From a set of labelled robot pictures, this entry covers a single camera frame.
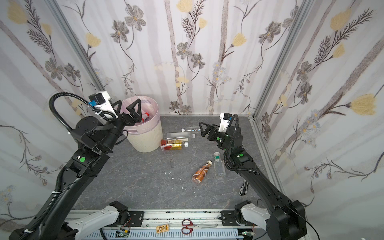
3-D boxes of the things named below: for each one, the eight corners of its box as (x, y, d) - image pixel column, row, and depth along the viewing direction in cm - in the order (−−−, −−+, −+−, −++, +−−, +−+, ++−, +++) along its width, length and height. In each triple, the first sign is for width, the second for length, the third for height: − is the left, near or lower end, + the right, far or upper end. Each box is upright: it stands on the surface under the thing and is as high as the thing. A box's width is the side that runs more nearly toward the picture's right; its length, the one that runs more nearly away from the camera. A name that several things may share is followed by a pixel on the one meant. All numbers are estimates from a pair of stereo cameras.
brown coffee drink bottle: (192, 179, 89) (192, 176, 85) (206, 160, 97) (207, 156, 93) (199, 185, 87) (199, 181, 83) (213, 165, 95) (213, 161, 91)
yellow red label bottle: (161, 151, 101) (159, 146, 96) (162, 144, 105) (161, 139, 100) (181, 151, 101) (181, 146, 96) (182, 144, 105) (181, 139, 100)
